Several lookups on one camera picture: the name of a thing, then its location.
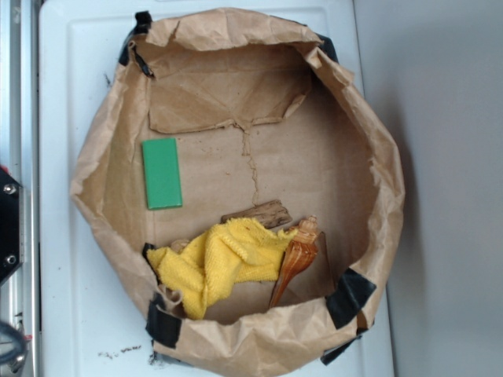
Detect green rectangular block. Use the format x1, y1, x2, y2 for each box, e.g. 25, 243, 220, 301
141, 138, 182, 210

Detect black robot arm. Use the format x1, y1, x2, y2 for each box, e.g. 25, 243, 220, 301
0, 165, 24, 286

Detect brown paper bag bin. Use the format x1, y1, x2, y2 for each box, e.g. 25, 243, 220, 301
70, 8, 405, 376

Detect small brown wood piece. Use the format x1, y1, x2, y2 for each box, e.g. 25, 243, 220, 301
221, 199, 292, 229

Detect yellow microfibre cloth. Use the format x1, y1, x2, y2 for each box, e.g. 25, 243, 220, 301
146, 218, 297, 320

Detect brown spiral seashell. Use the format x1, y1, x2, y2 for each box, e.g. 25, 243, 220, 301
269, 215, 321, 308

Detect metal frame rail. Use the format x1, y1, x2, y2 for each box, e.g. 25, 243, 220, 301
1, 1, 42, 376

